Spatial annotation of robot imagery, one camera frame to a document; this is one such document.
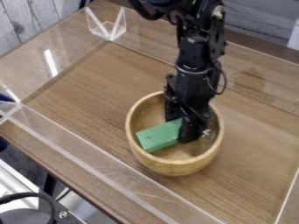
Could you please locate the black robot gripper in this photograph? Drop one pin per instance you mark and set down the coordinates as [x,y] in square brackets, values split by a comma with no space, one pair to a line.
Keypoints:
[189,92]

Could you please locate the clear acrylic tray wall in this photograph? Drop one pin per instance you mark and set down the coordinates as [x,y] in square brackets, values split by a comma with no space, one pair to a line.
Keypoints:
[74,84]

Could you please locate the black table leg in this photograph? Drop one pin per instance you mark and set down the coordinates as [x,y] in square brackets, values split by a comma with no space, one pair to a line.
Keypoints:
[50,184]

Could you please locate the light wooden bowl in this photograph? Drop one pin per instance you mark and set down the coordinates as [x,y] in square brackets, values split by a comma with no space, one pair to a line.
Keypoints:
[183,158]

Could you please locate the green rectangular block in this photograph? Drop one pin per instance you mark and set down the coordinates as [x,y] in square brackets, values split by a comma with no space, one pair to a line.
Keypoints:
[161,136]

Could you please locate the white object at right edge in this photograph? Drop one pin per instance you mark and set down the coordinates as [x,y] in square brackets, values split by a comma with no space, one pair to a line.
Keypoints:
[294,38]

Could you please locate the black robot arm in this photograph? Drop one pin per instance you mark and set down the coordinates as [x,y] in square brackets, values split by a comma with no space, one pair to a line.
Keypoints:
[199,20]

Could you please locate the clear acrylic corner bracket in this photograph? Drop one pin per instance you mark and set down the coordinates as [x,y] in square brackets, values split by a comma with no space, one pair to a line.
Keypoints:
[106,29]

